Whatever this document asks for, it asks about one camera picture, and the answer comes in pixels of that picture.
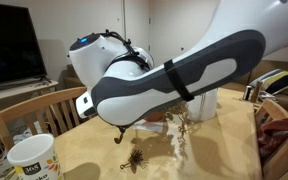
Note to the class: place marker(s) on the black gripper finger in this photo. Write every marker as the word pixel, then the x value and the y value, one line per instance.
pixel 120 137

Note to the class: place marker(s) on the brown star-shaped ornament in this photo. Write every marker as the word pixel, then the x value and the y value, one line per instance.
pixel 135 160

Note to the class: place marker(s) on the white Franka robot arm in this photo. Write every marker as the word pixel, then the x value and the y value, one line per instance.
pixel 184 66

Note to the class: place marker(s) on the white napkin under plant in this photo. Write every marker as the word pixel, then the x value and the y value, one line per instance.
pixel 150 126

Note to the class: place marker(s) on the potted green trailing plant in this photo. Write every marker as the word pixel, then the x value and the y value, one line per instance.
pixel 182 120

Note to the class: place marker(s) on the tall white printed canister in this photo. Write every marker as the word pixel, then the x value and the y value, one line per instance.
pixel 34 156

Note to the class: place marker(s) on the white paper towel roll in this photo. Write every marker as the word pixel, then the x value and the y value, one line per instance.
pixel 204 106

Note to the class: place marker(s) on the wooden slat-back chair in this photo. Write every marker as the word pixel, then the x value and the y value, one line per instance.
pixel 27 106

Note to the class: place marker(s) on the white television stand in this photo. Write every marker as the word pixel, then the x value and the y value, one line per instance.
pixel 14 90

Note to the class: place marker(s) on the silver shaker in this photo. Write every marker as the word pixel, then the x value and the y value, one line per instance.
pixel 247 93

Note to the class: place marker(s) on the black flat screen television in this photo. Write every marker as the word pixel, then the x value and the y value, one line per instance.
pixel 10 43

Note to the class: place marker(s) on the red patterned cloth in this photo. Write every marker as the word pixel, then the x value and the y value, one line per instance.
pixel 277 131

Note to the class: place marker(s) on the striped cushion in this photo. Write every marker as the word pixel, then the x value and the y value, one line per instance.
pixel 277 80

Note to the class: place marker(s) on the brown sofa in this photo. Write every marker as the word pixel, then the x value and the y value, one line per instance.
pixel 277 66

